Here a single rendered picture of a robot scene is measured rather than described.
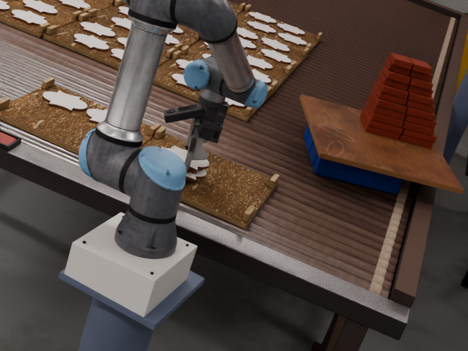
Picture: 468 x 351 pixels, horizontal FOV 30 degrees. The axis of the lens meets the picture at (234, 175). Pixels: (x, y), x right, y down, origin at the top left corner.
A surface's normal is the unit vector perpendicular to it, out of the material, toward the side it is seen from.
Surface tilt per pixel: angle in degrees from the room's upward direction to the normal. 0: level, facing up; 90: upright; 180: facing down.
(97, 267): 90
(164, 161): 3
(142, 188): 89
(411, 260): 0
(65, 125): 0
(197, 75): 90
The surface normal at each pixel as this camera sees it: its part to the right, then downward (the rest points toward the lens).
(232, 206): 0.29, -0.86
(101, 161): -0.42, 0.12
